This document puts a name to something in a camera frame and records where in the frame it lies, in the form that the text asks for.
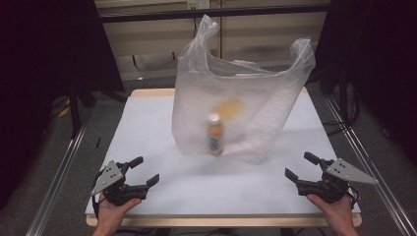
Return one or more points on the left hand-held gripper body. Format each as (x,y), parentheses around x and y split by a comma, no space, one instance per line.
(114,191)

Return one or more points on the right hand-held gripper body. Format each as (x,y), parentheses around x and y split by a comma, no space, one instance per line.
(331,190)

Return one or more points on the person's left hand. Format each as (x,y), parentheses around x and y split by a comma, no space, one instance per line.
(111,214)

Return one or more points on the person's right hand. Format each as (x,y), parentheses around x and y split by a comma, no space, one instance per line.
(339,213)

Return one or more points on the white table mat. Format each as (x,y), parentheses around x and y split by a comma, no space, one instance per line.
(154,131)

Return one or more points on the small black floor object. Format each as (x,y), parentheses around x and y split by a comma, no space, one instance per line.
(98,142)

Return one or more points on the black metal stand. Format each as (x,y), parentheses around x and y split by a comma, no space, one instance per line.
(343,95)
(74,108)

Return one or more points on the translucent white plastic bag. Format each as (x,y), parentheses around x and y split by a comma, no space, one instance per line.
(262,108)

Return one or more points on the wooden table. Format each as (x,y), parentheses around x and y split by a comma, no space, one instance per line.
(213,221)

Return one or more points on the orange drink bottle white cap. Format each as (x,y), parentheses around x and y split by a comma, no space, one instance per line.
(215,134)

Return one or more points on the yellow floor object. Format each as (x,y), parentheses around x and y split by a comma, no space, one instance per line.
(64,112)

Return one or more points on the yellow item inside bag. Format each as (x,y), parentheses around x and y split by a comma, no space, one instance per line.
(228,108)

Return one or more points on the black curtain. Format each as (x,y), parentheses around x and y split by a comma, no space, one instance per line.
(377,65)
(39,65)

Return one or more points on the black horizontal bar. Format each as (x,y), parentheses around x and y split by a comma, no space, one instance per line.
(196,13)

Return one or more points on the metal floor rail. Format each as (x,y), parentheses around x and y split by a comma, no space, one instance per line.
(55,183)
(370,157)

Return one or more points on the white wall outlet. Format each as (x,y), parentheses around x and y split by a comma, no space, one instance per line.
(197,4)

